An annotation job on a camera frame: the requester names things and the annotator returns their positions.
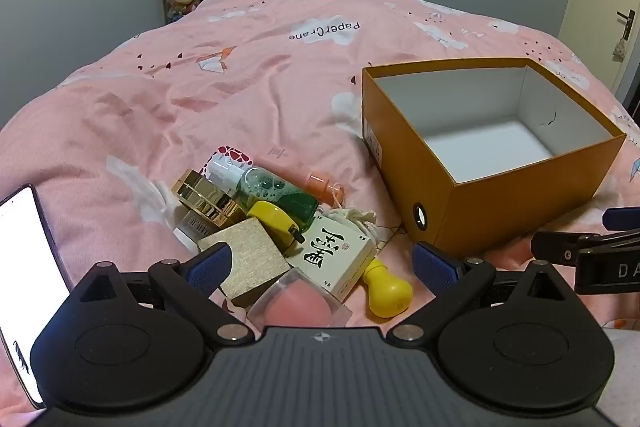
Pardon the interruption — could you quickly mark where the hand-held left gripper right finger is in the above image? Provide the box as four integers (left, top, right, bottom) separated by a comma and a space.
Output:
385, 241, 577, 348

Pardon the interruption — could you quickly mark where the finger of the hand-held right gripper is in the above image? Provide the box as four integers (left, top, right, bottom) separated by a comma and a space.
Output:
601, 206, 640, 231
531, 228, 640, 266

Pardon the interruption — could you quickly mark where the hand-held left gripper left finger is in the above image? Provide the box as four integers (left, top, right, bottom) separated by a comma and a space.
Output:
65, 241, 257, 348

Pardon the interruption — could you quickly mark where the beige cube box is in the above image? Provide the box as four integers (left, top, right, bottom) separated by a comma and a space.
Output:
197, 217, 293, 308

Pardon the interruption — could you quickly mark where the yellow bulb-shaped bottle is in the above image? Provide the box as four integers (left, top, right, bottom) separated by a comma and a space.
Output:
362, 258, 415, 319

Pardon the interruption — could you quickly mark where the gold cosmetic jar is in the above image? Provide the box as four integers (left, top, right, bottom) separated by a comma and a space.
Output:
171, 168, 245, 229

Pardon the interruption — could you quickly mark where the orange cardboard box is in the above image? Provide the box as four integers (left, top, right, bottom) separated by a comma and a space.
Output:
361, 57, 628, 259

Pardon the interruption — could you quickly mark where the yellow tape measure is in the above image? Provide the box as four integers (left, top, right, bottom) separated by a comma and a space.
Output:
246, 200, 307, 254

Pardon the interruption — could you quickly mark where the green bottle with white cap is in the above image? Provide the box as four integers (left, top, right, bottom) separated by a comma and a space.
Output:
207, 155, 321, 228

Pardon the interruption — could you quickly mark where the pink sponge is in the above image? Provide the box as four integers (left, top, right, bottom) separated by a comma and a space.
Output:
246, 269, 350, 341

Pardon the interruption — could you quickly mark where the white printed carton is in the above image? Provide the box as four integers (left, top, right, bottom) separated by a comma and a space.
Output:
289, 214, 379, 301

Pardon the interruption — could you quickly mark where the orange tube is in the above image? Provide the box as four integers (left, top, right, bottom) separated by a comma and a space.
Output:
304, 173, 347, 208

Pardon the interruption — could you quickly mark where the white labelled small box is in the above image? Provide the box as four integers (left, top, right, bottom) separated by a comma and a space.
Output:
172, 213, 217, 254

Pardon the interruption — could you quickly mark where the red patterned packet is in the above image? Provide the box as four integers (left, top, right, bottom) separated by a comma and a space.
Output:
202, 145, 256, 180

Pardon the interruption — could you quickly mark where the pink printed blanket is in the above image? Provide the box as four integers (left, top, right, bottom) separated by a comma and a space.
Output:
0, 0, 640, 427

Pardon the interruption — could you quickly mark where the smartphone with white screen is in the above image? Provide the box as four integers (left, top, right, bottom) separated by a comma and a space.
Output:
0, 184, 72, 411

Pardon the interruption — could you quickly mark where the white drawstring bag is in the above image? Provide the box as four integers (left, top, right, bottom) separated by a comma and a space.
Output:
320, 204, 397, 244

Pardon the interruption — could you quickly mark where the black door handle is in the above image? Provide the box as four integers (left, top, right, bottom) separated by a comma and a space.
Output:
616, 9, 636, 40

